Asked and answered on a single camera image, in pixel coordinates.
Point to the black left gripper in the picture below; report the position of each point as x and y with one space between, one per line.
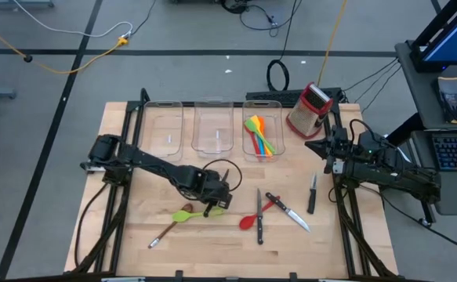
208 188

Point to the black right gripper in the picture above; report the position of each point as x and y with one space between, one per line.
339 150

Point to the green silicone spoon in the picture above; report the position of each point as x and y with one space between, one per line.
181 215

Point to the short black paring knife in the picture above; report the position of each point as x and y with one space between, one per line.
311 201

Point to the brown wooden spoon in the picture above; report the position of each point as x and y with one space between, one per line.
165 231

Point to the blue silicone spatula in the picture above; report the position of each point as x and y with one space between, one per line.
260 149

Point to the orange silicone spatula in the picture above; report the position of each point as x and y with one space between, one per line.
262 123

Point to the yellow silicone spatula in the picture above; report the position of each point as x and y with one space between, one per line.
255 118

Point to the green silicone spatula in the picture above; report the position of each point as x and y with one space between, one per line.
250 126

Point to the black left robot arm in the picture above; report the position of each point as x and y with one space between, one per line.
149 164

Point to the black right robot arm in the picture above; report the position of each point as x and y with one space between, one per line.
400 176

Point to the red steel box grater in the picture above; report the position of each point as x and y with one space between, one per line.
304 117

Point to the red silicone spoon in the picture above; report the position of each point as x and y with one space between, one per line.
247 223

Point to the clear plastic bin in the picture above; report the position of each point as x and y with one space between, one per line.
161 117
277 117
212 117

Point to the grey desk cart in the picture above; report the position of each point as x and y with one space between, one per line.
420 98

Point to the grey black work gloves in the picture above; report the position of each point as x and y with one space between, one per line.
449 98

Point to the black floor device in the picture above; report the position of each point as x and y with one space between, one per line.
234 6

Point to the black computer monitor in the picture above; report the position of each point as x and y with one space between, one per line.
455 39

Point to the black floor puck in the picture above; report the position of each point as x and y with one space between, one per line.
27 58

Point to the black metal table frame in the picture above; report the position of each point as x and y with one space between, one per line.
238 104

